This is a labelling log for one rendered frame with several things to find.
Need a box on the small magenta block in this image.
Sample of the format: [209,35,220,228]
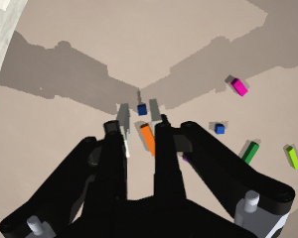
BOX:
[230,78,247,96]

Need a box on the orange rod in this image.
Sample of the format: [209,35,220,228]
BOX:
[140,123,155,156]

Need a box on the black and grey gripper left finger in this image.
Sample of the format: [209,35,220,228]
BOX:
[0,103,132,238]

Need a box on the small blue block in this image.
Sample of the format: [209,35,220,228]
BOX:
[137,104,147,116]
[215,124,224,134]

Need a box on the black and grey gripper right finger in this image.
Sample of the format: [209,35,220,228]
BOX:
[149,98,295,238]

